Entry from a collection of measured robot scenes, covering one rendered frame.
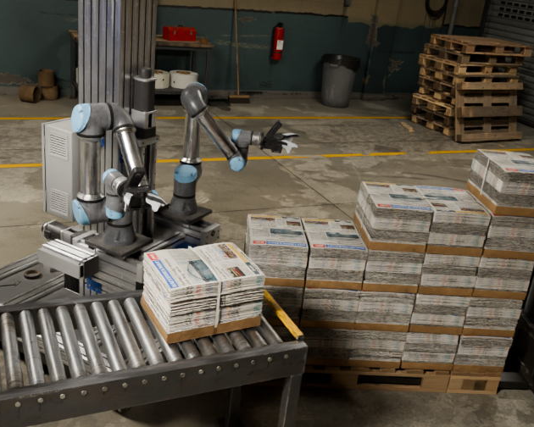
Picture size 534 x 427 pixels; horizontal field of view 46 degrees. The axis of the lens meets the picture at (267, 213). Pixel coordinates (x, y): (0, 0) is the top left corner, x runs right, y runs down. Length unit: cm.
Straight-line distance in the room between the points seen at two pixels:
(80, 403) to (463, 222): 196
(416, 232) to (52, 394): 185
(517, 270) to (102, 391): 218
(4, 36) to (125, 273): 648
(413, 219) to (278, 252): 67
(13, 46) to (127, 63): 622
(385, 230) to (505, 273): 69
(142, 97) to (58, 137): 50
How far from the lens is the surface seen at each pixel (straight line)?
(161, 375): 220
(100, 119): 273
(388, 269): 323
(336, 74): 998
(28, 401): 214
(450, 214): 318
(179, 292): 221
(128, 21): 297
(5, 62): 919
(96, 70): 306
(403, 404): 357
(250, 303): 238
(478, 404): 374
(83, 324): 244
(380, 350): 347
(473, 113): 921
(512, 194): 327
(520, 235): 338
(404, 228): 315
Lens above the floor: 212
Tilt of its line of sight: 22 degrees down
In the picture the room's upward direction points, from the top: 7 degrees clockwise
